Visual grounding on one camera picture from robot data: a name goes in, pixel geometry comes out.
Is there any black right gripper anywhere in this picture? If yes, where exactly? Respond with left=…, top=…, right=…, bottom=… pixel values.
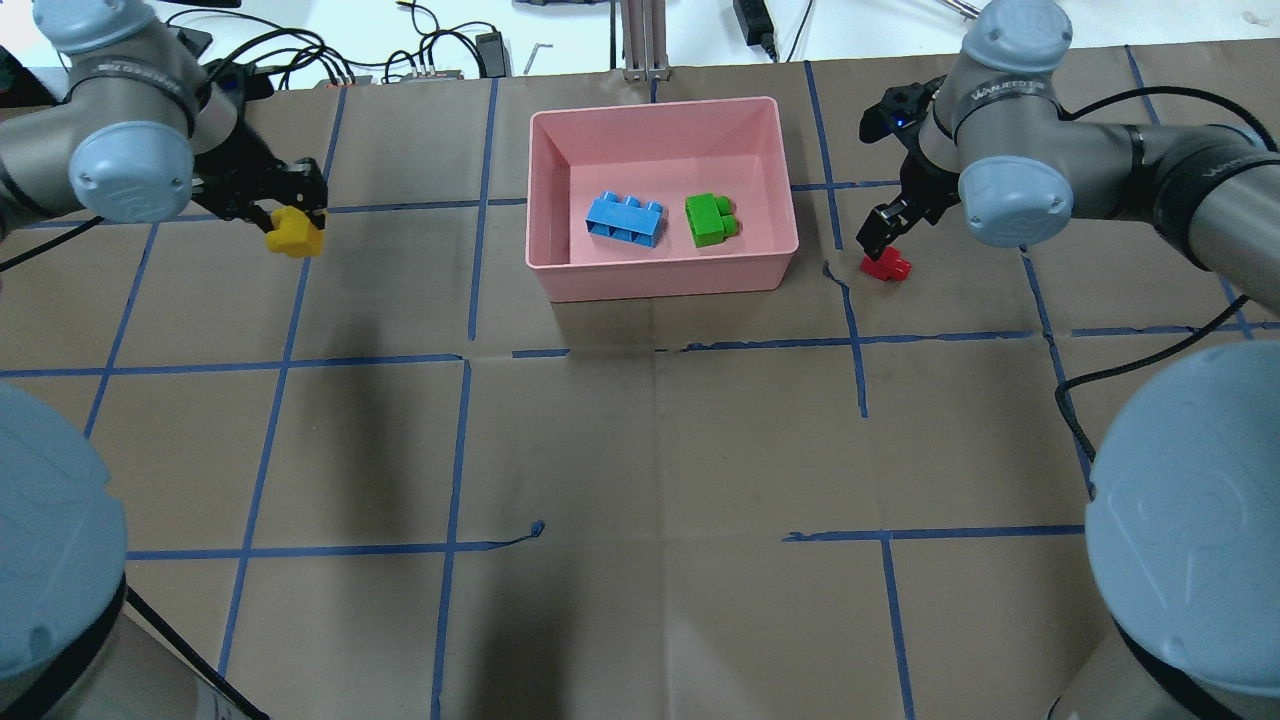
left=856, top=141, right=960, bottom=259

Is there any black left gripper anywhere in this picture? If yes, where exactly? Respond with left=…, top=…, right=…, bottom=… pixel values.
left=195, top=120, right=328, bottom=234

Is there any green toy block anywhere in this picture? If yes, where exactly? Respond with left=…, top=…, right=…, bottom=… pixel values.
left=684, top=192, right=741, bottom=249

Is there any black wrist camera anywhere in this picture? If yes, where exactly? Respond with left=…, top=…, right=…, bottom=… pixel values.
left=204, top=61, right=276, bottom=110

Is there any black power adapter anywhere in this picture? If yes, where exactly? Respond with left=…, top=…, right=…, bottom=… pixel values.
left=731, top=0, right=776, bottom=47

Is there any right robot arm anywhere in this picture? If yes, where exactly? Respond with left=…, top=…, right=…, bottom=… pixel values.
left=858, top=1, right=1277, bottom=719

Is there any blue toy block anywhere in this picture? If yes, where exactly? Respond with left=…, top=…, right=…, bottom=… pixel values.
left=585, top=191, right=666, bottom=249

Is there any aluminium frame post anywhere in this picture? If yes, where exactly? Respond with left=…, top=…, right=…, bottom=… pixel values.
left=614, top=1, right=672, bottom=82

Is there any yellow toy block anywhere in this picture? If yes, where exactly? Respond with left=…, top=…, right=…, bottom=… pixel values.
left=264, top=206, right=325, bottom=258

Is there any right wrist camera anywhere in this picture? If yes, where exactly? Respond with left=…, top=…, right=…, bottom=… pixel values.
left=858, top=74, right=947, bottom=145

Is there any pink plastic box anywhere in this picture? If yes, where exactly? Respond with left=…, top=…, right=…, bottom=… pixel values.
left=525, top=96, right=799, bottom=304

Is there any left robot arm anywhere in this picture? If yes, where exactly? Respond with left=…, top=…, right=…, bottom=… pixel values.
left=3, top=1, right=328, bottom=719

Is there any brown paper table cover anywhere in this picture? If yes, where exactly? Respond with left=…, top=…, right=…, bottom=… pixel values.
left=0, top=40, right=1280, bottom=720

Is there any red toy block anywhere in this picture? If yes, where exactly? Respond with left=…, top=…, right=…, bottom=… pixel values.
left=860, top=246, right=913, bottom=282

